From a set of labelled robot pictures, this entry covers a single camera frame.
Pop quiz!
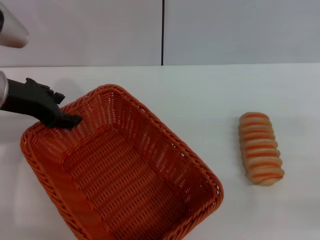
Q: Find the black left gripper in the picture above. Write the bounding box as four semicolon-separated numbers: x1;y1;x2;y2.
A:
1;77;83;131

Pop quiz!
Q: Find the orange woven plastic basket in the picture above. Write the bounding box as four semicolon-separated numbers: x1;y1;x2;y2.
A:
19;83;225;240

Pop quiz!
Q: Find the orange striped bread roll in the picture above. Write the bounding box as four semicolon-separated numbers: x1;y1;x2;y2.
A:
238;111;285;186

